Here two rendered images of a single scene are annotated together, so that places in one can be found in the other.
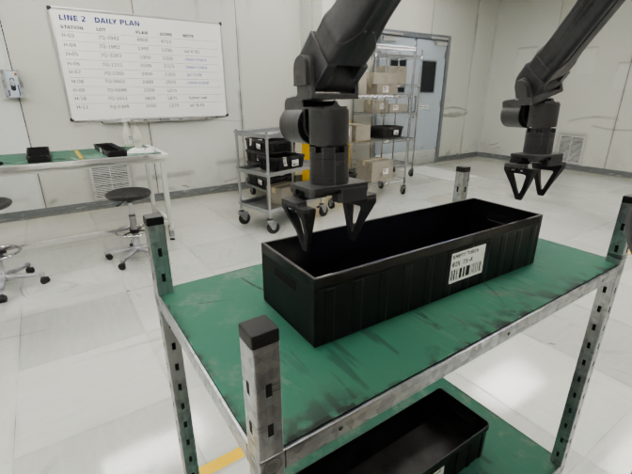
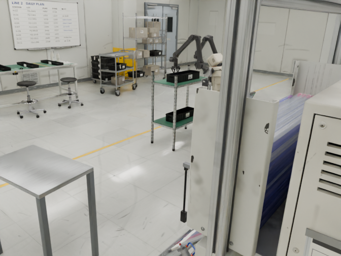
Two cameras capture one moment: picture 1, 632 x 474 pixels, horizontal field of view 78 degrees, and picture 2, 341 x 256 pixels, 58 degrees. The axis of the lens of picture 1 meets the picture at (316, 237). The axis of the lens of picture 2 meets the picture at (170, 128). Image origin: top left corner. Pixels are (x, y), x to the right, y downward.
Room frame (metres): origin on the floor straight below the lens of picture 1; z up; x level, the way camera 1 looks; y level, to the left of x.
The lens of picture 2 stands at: (-3.55, 1.33, 1.84)
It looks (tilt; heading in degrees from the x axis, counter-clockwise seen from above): 20 degrees down; 343
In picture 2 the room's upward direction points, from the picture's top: 2 degrees clockwise
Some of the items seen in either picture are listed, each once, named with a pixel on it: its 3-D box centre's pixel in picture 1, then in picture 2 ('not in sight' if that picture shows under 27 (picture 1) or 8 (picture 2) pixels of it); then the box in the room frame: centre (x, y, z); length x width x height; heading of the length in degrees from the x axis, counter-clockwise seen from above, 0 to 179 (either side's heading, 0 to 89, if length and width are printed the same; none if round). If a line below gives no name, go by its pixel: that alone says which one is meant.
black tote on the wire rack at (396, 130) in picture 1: (384, 131); (154, 53); (5.25, -0.89, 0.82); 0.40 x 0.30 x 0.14; 130
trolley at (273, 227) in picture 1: (283, 174); (117, 71); (4.07, 0.33, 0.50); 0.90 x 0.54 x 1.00; 138
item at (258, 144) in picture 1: (271, 167); (104, 70); (5.10, 0.58, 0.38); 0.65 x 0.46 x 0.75; 37
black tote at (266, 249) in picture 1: (414, 254); (183, 76); (0.71, -0.19, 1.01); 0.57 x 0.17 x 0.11; 123
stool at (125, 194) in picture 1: (135, 225); (70, 91); (3.05, 1.47, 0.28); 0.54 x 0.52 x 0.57; 57
